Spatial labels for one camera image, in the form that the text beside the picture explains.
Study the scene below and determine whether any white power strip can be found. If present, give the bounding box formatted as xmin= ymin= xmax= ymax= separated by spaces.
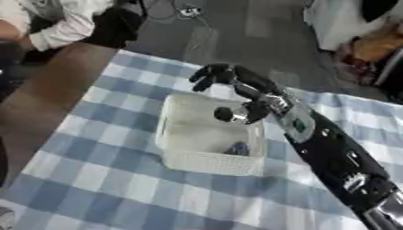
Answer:
xmin=177 ymin=6 xmax=205 ymax=18

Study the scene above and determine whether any person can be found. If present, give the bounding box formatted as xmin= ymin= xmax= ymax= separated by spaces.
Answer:
xmin=0 ymin=0 xmax=147 ymax=66

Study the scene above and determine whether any orange bag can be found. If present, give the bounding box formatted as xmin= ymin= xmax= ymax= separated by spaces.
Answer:
xmin=349 ymin=29 xmax=403 ymax=63

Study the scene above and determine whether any small purple object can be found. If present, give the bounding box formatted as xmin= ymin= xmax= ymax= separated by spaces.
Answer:
xmin=225 ymin=141 xmax=251 ymax=156

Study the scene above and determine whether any white woven basket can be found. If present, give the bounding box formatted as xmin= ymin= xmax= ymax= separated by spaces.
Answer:
xmin=154 ymin=91 xmax=268 ymax=177

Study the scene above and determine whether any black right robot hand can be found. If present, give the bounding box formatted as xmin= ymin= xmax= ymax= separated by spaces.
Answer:
xmin=187 ymin=63 xmax=289 ymax=125

